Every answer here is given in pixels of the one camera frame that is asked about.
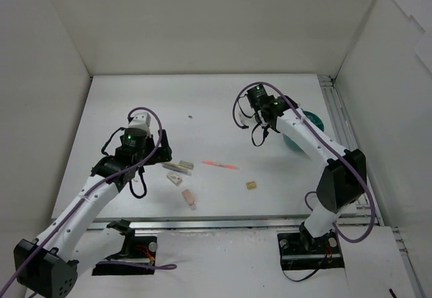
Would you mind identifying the orange slim pen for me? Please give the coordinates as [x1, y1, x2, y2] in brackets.
[201, 160, 239, 170]

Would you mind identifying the yellow slim pen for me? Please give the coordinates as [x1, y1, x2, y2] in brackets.
[162, 162, 189, 173]

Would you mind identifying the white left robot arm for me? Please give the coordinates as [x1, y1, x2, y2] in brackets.
[13, 127, 172, 297]

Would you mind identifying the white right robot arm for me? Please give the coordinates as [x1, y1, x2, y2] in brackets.
[246, 83, 367, 252]

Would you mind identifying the grey white eraser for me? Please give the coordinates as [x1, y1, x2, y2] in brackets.
[179, 160, 194, 170]

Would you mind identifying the purple slim pen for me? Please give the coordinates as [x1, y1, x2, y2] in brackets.
[162, 164, 192, 176]

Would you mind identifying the white staples box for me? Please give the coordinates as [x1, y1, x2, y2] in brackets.
[166, 171, 183, 187]

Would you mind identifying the teal round pen holder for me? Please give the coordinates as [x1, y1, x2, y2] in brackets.
[281, 109, 325, 152]

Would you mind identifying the small yellow eraser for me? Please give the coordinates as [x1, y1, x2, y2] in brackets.
[246, 181, 257, 190]

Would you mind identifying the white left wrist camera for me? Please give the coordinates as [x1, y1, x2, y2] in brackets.
[128, 112, 151, 136]

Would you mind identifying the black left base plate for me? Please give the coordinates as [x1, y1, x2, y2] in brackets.
[92, 236, 157, 276]

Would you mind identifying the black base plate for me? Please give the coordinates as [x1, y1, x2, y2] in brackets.
[92, 236, 157, 276]
[277, 231, 345, 271]

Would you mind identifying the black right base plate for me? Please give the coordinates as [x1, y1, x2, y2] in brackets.
[277, 231, 345, 271]

